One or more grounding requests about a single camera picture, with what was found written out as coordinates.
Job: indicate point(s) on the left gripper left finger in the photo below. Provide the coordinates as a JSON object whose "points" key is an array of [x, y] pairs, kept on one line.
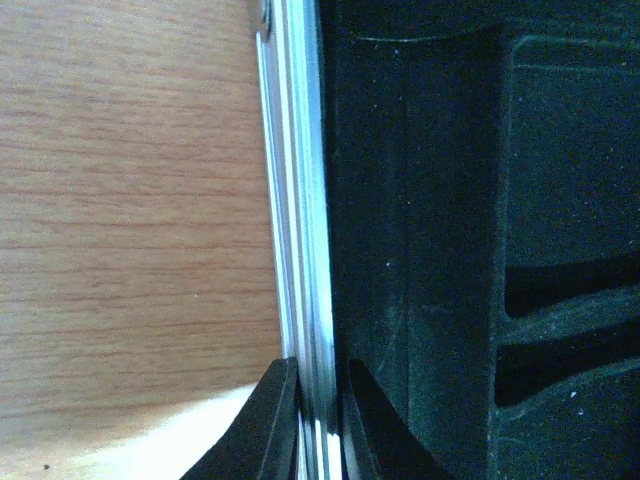
{"points": [[262, 441]]}

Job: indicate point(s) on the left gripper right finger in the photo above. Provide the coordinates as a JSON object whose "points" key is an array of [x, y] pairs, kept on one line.
{"points": [[376, 443]]}

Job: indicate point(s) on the aluminium poker case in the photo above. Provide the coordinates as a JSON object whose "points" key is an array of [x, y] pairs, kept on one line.
{"points": [[454, 191]]}

